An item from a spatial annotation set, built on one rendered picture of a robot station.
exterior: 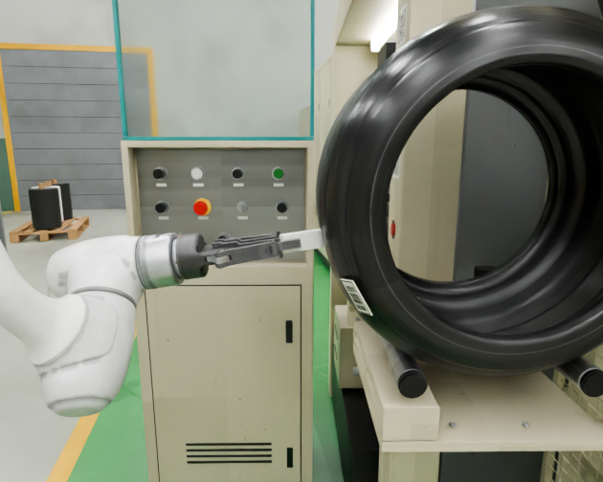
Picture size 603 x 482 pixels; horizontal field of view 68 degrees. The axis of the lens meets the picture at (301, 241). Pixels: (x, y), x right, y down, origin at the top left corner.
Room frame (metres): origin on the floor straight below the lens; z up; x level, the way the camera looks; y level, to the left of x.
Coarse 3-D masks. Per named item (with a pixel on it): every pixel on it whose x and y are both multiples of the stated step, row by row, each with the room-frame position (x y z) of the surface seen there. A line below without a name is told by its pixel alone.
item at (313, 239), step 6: (282, 234) 0.72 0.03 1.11; (288, 234) 0.72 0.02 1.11; (294, 234) 0.72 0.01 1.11; (300, 234) 0.72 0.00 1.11; (306, 234) 0.72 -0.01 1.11; (312, 234) 0.72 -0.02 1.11; (318, 234) 0.72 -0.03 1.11; (306, 240) 0.72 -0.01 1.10; (312, 240) 0.72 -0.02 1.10; (318, 240) 0.72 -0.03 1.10; (306, 246) 0.72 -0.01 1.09; (312, 246) 0.72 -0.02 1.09; (318, 246) 0.72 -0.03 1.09; (282, 252) 0.72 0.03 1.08
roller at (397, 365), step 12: (384, 348) 0.73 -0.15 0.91; (396, 348) 0.70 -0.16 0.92; (396, 360) 0.67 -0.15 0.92; (408, 360) 0.66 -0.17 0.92; (396, 372) 0.64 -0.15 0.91; (408, 372) 0.62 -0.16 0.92; (420, 372) 0.62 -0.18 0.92; (396, 384) 0.63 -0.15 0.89; (408, 384) 0.62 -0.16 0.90; (420, 384) 0.62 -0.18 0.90; (408, 396) 0.62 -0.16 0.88
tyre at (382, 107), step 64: (384, 64) 0.67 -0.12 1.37; (448, 64) 0.61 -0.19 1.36; (512, 64) 0.61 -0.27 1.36; (576, 64) 0.61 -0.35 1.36; (384, 128) 0.61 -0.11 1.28; (576, 128) 0.87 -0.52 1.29; (320, 192) 0.69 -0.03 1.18; (384, 192) 0.61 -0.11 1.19; (576, 192) 0.88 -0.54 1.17; (384, 256) 0.61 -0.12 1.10; (512, 256) 0.91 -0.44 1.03; (576, 256) 0.84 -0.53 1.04; (384, 320) 0.63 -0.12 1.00; (448, 320) 0.85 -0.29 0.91; (512, 320) 0.81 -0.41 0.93; (576, 320) 0.62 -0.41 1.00
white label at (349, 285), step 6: (342, 282) 0.64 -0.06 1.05; (348, 282) 0.62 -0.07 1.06; (348, 288) 0.63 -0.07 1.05; (354, 288) 0.61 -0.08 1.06; (348, 294) 0.64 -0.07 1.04; (354, 294) 0.62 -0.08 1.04; (360, 294) 0.61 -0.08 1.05; (354, 300) 0.64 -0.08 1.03; (360, 300) 0.62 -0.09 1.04; (360, 306) 0.63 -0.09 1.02; (366, 306) 0.61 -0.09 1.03; (360, 312) 0.64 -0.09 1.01; (366, 312) 0.62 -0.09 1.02
